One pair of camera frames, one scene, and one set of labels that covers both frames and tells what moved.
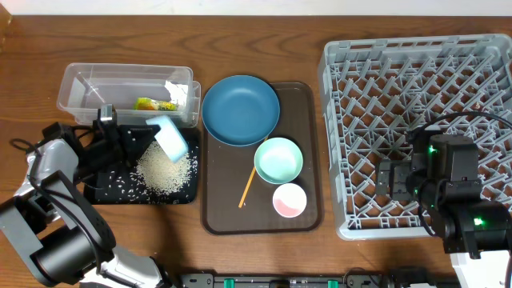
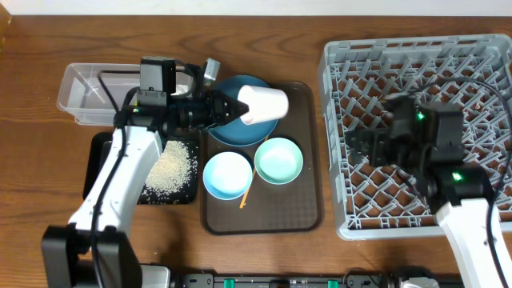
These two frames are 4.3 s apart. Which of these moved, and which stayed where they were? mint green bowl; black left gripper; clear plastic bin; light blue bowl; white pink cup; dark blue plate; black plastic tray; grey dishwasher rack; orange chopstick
Moved: white pink cup; black left gripper; light blue bowl
Stayed: grey dishwasher rack; orange chopstick; mint green bowl; black plastic tray; dark blue plate; clear plastic bin
